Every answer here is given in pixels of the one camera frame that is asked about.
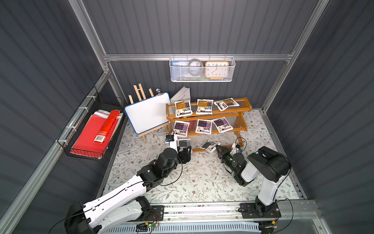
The white book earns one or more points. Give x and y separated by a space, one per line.
183 94

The blue box in basket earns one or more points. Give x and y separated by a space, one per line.
179 66

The wooden easel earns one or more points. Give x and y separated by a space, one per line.
141 96

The white wire wall basket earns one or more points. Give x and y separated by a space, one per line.
184 77

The black wire side basket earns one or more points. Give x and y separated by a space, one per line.
97 101

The orange wooden three-tier shelf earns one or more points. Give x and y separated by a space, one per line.
233 115

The round grey tape roll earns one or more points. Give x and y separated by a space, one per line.
194 67

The yellow square clock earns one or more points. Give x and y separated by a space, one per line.
216 69

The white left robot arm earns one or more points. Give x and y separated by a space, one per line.
127 202

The red long box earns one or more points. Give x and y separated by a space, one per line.
107 126

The small green circuit board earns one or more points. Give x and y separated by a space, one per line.
145 227

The purple coffee bag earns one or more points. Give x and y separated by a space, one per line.
181 128
222 125
204 127

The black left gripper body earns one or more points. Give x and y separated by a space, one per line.
184 150

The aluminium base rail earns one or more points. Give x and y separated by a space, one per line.
214 211

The red folder stack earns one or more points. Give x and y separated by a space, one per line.
85 146

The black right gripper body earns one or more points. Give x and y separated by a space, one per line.
225 155

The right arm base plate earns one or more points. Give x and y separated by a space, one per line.
256 210

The white plain bag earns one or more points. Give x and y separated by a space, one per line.
209 146
184 142

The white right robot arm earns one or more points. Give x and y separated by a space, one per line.
274 167

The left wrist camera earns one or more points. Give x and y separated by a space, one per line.
171 140

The white board blue frame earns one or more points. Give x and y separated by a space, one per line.
148 114

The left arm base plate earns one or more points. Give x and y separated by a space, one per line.
156 212

